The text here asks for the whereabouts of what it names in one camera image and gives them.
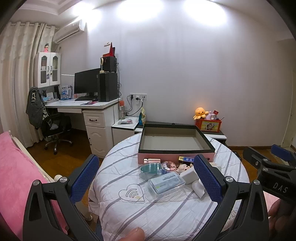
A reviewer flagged white plug adapter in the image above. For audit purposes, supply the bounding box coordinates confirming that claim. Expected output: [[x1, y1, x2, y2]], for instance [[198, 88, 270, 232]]
[[192, 179, 205, 199]]

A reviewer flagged white power adapter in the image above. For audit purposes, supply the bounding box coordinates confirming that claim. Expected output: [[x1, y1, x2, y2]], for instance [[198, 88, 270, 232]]
[[180, 167, 199, 185]]

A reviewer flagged baby doll figure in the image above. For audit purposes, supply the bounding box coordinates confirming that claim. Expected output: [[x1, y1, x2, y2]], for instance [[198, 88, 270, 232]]
[[176, 164, 193, 174]]

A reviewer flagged blue gold small box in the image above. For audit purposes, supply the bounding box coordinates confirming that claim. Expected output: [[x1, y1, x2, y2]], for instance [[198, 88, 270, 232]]
[[178, 156, 194, 164]]

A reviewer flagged clear plastic card box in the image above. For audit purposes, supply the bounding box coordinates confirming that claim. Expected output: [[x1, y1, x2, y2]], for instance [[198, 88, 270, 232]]
[[148, 172, 186, 197]]

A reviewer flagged teal tape roll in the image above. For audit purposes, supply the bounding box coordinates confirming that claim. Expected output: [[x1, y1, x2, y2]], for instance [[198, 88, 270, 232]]
[[140, 163, 163, 175]]

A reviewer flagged rose gold cylinder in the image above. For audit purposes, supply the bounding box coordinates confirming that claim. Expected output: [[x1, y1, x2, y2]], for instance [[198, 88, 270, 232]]
[[144, 158, 161, 165]]

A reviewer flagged person's right hand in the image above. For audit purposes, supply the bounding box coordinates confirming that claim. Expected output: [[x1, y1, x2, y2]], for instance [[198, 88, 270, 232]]
[[268, 199, 295, 241]]

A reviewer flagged person's left hand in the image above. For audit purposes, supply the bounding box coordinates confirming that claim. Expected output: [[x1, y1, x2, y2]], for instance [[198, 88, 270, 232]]
[[119, 227, 145, 241]]

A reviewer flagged pink bed blanket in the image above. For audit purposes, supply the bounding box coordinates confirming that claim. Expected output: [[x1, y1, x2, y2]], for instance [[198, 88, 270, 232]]
[[0, 131, 70, 241]]

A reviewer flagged orange picture toy box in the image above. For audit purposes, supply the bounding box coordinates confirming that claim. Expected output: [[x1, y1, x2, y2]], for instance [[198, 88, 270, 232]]
[[195, 119, 222, 133]]

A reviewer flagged orange octopus plush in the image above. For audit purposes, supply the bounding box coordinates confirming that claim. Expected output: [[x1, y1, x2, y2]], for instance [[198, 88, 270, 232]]
[[193, 107, 209, 120]]

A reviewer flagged black office chair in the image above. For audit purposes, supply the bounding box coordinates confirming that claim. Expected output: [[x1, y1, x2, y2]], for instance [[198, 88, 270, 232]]
[[41, 113, 73, 155]]

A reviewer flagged pink black storage box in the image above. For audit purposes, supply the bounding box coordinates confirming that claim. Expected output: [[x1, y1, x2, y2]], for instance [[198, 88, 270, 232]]
[[137, 127, 215, 164]]

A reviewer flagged dark jacket on chair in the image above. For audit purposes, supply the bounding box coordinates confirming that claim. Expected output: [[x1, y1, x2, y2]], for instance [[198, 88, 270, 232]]
[[26, 87, 49, 130]]

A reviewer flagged white desk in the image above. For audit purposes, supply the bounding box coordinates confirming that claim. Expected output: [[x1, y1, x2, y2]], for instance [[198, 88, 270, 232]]
[[46, 98, 121, 158]]

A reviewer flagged white low side cabinet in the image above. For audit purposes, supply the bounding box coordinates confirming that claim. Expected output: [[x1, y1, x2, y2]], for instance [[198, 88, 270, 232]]
[[111, 116, 138, 145]]

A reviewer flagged yellow blue snack bag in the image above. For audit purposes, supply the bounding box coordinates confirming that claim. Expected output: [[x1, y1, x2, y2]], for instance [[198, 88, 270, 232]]
[[138, 107, 146, 126]]

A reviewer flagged orange lid thermos bottle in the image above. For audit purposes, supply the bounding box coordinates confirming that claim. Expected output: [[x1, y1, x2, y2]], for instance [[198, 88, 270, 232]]
[[119, 100, 125, 120]]

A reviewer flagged black computer monitor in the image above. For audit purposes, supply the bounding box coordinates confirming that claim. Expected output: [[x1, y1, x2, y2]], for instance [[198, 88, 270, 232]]
[[74, 68, 100, 101]]

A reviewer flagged black computer tower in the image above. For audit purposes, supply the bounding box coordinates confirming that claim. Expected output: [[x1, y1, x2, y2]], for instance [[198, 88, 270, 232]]
[[98, 72, 118, 102]]

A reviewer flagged white glass-door cabinet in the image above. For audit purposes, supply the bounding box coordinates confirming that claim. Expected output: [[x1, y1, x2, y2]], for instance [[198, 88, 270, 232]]
[[34, 52, 61, 88]]

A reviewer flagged black speaker box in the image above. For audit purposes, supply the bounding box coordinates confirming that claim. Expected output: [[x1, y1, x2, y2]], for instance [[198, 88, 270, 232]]
[[101, 56, 117, 72]]

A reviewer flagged small doll on cabinet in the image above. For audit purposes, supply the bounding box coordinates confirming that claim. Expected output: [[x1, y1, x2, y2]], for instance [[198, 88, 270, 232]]
[[43, 43, 49, 53]]

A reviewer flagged red paper bag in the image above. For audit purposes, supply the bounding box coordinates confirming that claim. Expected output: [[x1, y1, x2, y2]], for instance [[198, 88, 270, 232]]
[[102, 42, 115, 57]]

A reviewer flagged beige curtain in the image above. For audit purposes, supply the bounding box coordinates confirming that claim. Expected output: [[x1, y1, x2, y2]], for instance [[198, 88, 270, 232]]
[[1, 22, 56, 147]]

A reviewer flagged white air conditioner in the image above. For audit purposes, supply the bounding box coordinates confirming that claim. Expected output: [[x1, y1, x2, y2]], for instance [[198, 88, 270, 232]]
[[53, 20, 86, 44]]

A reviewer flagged white wall socket strip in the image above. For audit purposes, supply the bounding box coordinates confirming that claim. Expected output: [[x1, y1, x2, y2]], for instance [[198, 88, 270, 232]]
[[130, 93, 147, 100]]

